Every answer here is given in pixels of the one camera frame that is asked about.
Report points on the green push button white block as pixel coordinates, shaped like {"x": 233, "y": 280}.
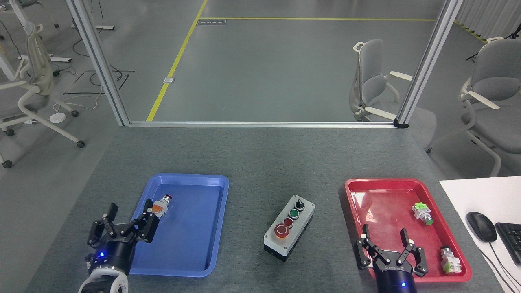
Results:
{"x": 421, "y": 212}

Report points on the white round floor disc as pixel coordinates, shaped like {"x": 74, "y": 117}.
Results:
{"x": 57, "y": 117}

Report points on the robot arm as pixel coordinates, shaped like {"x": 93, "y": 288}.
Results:
{"x": 101, "y": 283}

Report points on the red plastic tray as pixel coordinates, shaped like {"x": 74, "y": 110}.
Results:
{"x": 390, "y": 203}

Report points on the red push button orange block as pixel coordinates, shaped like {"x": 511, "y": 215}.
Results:
{"x": 162, "y": 204}

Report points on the grey control box with buttons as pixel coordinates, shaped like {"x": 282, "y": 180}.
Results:
{"x": 287, "y": 228}

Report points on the dark floor sign plate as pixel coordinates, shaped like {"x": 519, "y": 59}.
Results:
{"x": 211, "y": 22}

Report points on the silver aluminium rail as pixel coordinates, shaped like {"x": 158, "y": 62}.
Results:
{"x": 260, "y": 124}

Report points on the metal floor outlet plate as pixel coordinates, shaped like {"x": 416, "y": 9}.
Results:
{"x": 169, "y": 80}

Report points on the grey office chair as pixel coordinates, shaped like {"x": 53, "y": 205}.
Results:
{"x": 494, "y": 81}
{"x": 372, "y": 73}

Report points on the white curtain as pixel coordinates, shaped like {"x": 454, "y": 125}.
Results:
{"x": 492, "y": 16}

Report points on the black keyboard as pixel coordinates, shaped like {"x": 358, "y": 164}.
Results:
{"x": 511, "y": 240}

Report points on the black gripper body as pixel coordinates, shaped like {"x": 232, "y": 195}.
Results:
{"x": 114, "y": 254}
{"x": 395, "y": 278}

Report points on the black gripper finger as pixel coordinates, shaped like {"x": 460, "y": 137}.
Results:
{"x": 366, "y": 254}
{"x": 99, "y": 234}
{"x": 418, "y": 260}
{"x": 146, "y": 228}

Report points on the black computer mouse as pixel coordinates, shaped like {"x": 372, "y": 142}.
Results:
{"x": 481, "y": 226}

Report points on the white desk foot bar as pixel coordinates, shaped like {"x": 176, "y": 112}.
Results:
{"x": 57, "y": 59}
{"x": 101, "y": 27}

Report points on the silver aluminium post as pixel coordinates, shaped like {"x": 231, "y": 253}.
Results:
{"x": 97, "y": 61}
{"x": 429, "y": 61}

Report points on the white mesh office chair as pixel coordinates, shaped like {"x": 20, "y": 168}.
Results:
{"x": 38, "y": 69}

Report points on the white desk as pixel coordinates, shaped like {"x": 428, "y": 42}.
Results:
{"x": 480, "y": 195}

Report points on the silver push button green block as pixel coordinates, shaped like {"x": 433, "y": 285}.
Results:
{"x": 450, "y": 260}

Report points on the blue plastic tray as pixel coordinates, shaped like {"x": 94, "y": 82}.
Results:
{"x": 187, "y": 232}

